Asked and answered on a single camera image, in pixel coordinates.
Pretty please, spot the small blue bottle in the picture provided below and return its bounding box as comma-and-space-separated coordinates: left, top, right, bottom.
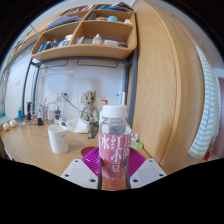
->
17, 105, 24, 124

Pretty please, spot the green packet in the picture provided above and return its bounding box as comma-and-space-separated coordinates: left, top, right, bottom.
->
129, 139, 144, 150

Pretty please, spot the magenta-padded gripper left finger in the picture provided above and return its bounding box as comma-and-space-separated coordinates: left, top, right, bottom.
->
60, 146, 100, 190

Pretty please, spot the wooden shelf unit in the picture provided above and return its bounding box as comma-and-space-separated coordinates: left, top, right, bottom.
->
30, 2, 138, 63

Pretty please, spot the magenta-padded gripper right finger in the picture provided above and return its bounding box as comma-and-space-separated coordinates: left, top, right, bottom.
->
125, 146, 167, 190

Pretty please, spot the clear pink-labelled drink bottle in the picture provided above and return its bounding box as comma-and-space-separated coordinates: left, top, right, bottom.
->
97, 104, 133, 192

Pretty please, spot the green white striped towel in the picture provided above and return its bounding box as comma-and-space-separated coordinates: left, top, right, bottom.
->
187, 44, 221, 159

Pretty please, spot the brown tree figurine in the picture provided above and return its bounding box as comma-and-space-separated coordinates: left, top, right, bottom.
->
80, 89, 100, 124

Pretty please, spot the white power strip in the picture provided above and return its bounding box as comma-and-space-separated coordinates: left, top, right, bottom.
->
46, 108, 63, 124

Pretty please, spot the light wooden wardrobe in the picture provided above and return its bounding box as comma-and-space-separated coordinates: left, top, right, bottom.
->
128, 0, 214, 174

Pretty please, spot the grey metal frame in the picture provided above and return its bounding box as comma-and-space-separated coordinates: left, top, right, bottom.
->
21, 46, 139, 128

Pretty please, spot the white crumpled bag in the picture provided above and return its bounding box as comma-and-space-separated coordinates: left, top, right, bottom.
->
65, 117, 92, 134

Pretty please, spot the white paper cup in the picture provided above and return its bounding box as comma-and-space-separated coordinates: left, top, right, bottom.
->
47, 124, 70, 155

